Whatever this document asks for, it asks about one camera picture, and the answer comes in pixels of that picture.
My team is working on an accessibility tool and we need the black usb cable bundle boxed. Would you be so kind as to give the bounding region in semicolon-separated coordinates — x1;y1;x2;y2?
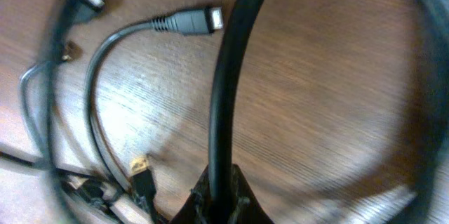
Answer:
17;0;449;224

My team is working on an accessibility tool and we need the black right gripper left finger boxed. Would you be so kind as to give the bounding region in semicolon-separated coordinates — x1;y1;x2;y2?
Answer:
169;166;213;224

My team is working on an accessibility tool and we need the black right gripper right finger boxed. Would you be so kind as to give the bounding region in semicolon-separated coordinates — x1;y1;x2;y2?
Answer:
229;164;274;224

